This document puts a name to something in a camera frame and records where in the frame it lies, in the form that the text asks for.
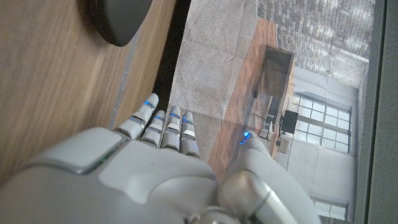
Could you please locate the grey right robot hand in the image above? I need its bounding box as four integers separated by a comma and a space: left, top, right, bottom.
0, 92, 323, 224

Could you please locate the printed room backdrop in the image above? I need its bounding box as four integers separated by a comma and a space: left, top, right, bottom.
167, 0, 373, 224

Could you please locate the black glasses case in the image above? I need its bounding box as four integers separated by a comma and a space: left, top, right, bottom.
86, 0, 154, 47

